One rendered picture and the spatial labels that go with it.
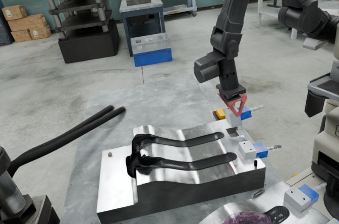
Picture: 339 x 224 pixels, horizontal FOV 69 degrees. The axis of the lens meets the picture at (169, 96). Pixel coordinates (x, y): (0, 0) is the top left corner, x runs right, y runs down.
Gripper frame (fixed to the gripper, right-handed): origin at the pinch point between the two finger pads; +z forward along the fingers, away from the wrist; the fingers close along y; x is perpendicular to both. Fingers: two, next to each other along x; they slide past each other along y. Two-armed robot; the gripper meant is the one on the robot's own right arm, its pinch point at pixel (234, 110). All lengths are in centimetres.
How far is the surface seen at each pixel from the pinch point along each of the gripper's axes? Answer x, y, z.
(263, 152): 2.2, 12.7, 9.6
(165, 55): 7, -307, 47
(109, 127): -49, -32, 6
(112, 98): -48, -60, 3
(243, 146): -2.9, 10.4, 6.8
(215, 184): -15.4, 16.8, 11.4
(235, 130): -0.3, -3.3, 10.0
